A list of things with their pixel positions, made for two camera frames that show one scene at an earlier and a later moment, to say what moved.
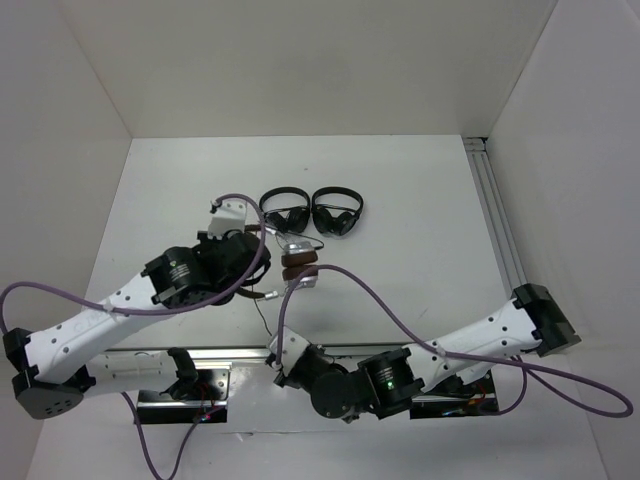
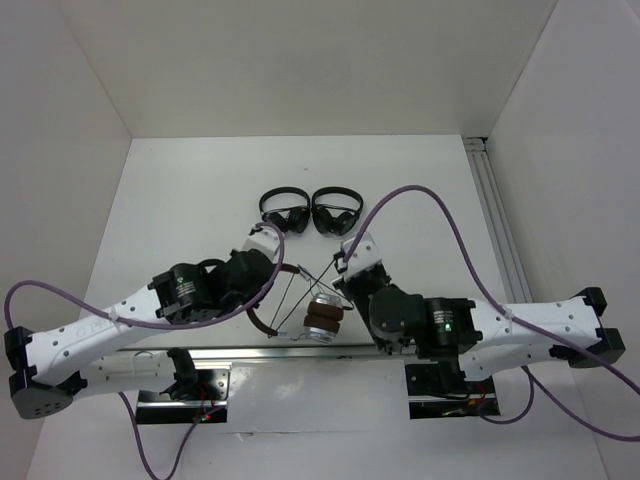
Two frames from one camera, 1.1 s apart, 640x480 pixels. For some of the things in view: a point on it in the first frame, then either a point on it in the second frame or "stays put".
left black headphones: (293, 220) stays put
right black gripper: (288, 379) → (343, 284)
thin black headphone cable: (252, 277) → (315, 283)
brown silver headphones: (296, 256) → (324, 314)
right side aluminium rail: (476, 148) stays put
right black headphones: (323, 219) stays put
